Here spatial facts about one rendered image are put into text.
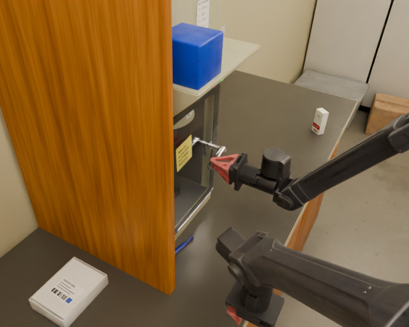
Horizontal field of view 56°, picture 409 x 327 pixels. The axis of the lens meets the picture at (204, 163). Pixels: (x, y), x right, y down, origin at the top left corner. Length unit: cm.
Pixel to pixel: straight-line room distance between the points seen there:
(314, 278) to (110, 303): 73
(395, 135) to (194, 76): 39
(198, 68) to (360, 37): 321
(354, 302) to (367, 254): 224
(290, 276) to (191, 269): 67
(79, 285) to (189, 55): 67
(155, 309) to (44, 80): 62
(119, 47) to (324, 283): 50
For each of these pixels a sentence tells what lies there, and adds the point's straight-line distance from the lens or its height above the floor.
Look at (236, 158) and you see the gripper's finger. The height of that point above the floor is 122.
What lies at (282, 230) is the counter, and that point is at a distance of 129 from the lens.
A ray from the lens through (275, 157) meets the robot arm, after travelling 99.
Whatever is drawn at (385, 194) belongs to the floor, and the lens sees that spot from 315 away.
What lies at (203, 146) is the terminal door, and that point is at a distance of 112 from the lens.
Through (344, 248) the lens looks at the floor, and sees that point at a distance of 263.
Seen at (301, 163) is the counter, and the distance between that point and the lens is 158.
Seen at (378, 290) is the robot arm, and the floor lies 155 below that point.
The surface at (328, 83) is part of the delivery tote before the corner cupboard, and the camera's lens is 382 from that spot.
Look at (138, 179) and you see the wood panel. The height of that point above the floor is 131.
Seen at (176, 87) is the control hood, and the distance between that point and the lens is 78.
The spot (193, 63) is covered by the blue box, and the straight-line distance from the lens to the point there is 75.
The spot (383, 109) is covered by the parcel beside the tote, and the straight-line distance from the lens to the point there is 368.
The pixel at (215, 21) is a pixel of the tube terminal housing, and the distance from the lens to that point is 102.
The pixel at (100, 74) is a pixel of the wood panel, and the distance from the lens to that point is 77.
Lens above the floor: 186
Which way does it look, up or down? 37 degrees down
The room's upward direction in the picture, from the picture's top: 3 degrees clockwise
